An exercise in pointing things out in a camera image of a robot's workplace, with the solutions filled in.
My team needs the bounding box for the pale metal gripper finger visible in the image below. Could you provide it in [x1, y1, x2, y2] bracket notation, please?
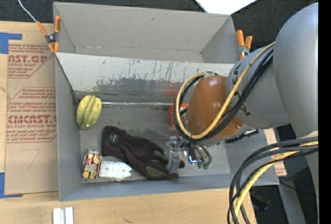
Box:
[167, 151, 181, 175]
[169, 136, 182, 153]

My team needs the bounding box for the dark brown glove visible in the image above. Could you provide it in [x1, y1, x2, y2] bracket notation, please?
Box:
[101, 125, 186, 181]

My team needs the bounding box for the white dotted packet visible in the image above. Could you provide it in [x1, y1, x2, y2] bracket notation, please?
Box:
[98, 160, 133, 182]

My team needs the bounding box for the red and yellow small box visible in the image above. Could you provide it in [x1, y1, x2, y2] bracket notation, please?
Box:
[82, 148, 102, 180]

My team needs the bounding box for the yellow-green ribbed fruit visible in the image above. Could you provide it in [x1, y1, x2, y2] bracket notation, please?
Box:
[76, 95, 102, 131]

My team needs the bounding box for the grey metal bin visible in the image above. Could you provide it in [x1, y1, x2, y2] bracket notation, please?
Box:
[53, 2, 280, 202]

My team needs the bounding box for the brown cardboard board red print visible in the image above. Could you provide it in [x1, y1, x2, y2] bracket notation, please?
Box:
[0, 20, 60, 199]

